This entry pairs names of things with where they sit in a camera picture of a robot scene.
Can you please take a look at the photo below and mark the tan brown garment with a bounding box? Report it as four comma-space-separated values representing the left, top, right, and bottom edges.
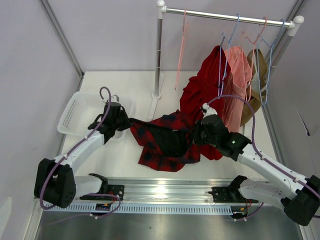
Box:
247, 49, 267, 113

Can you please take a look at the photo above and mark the white slotted cable duct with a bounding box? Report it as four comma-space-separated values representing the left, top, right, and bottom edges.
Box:
50, 202, 233, 216

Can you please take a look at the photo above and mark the red dress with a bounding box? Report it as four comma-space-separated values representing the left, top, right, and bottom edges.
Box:
180, 46, 232, 160

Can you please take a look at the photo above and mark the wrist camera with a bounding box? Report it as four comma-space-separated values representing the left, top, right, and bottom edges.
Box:
200, 103, 218, 119
106, 94, 121, 106

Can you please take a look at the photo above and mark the white plastic basket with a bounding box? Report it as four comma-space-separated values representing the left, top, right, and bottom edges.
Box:
57, 91, 135, 141

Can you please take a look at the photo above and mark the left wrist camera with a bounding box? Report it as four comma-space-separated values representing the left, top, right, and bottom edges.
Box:
106, 94, 121, 106

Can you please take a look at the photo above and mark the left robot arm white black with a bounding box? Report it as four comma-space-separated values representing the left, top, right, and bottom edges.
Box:
33, 101, 131, 208

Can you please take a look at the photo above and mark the red navy plaid skirt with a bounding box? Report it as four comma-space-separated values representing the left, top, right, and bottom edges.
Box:
130, 110, 201, 173

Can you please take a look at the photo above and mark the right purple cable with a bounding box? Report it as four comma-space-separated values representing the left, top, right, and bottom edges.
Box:
206, 94, 320, 196

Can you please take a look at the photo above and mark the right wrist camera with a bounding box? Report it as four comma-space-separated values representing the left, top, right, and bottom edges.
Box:
200, 103, 218, 119

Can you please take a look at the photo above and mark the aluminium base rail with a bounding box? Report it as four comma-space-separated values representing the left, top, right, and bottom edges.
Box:
74, 176, 276, 207

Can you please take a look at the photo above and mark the metal clothes rack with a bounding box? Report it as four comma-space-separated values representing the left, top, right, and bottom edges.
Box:
146, 0, 305, 123

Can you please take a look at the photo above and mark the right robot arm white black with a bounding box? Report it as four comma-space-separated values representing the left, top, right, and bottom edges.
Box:
193, 114, 320, 226

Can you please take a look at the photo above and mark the pink wire hanger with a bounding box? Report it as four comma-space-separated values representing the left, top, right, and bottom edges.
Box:
174, 9, 189, 90

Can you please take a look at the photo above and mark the pink garment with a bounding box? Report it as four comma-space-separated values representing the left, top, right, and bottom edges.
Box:
222, 46, 252, 132

